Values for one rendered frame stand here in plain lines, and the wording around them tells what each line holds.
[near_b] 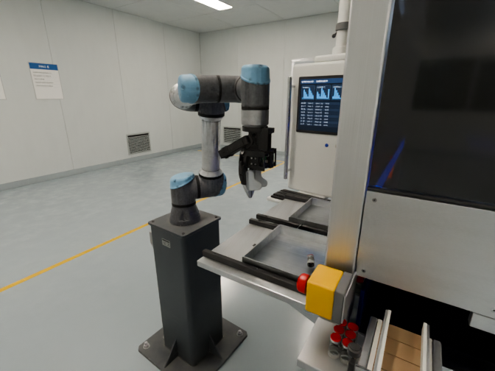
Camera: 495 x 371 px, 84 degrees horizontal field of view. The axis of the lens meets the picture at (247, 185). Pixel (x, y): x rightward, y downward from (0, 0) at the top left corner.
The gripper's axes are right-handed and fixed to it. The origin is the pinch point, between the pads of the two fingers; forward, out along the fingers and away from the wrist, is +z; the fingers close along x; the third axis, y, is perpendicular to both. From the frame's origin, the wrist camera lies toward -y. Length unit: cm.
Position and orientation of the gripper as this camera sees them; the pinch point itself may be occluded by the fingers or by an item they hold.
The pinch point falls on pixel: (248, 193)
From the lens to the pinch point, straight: 82.5
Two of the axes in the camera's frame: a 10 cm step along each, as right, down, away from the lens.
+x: 5.3, -2.6, 8.1
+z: 0.0, 9.5, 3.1
